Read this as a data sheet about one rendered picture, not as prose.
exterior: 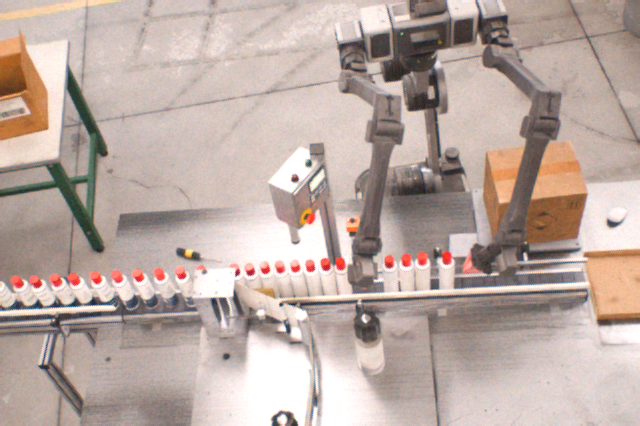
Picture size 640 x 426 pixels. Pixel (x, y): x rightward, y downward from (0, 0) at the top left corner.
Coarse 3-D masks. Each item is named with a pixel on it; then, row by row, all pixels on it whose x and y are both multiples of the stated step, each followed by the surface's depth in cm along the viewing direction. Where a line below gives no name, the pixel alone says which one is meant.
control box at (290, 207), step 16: (288, 160) 262; (304, 160) 262; (320, 160) 261; (272, 176) 259; (288, 176) 258; (304, 176) 258; (272, 192) 261; (288, 192) 255; (304, 192) 259; (288, 208) 262; (304, 208) 264; (304, 224) 269
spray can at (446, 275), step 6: (444, 252) 282; (444, 258) 280; (450, 258) 280; (444, 264) 283; (450, 264) 283; (444, 270) 284; (450, 270) 284; (444, 276) 287; (450, 276) 287; (444, 282) 290; (450, 282) 290; (444, 288) 293; (450, 288) 293
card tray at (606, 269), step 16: (592, 256) 303; (608, 256) 303; (624, 256) 302; (592, 272) 299; (608, 272) 299; (624, 272) 298; (592, 288) 295; (608, 288) 295; (624, 288) 294; (608, 304) 291; (624, 304) 290
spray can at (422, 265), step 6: (420, 252) 283; (420, 258) 281; (426, 258) 281; (420, 264) 283; (426, 264) 284; (420, 270) 284; (426, 270) 285; (420, 276) 287; (426, 276) 288; (420, 282) 290; (426, 282) 291; (420, 288) 294; (426, 288) 294
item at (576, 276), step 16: (560, 272) 296; (576, 272) 295; (352, 288) 301; (368, 288) 300; (400, 288) 299; (432, 288) 297; (464, 288) 296; (144, 304) 307; (160, 304) 306; (288, 304) 300; (304, 304) 299; (320, 304) 299; (336, 304) 300
